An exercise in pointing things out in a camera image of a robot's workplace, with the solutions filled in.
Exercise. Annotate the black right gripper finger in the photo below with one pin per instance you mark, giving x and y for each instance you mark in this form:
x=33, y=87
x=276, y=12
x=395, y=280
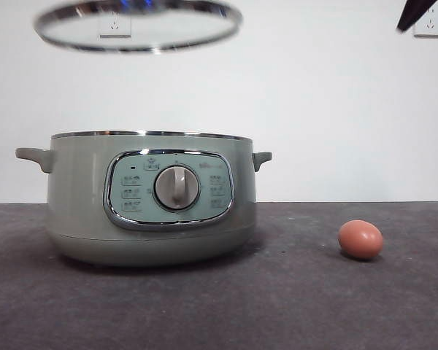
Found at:
x=412, y=12

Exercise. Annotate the brown egg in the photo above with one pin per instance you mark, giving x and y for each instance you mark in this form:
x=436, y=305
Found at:
x=360, y=240

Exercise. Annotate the glass lid with green knob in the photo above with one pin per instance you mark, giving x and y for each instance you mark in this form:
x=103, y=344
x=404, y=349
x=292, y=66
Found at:
x=175, y=29

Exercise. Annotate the sage green electric cooking pot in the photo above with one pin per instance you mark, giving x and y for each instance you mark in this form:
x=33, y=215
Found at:
x=84, y=204

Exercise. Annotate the white wall socket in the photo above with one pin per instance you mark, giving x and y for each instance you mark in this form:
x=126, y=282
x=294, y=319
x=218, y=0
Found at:
x=431, y=29
x=115, y=27

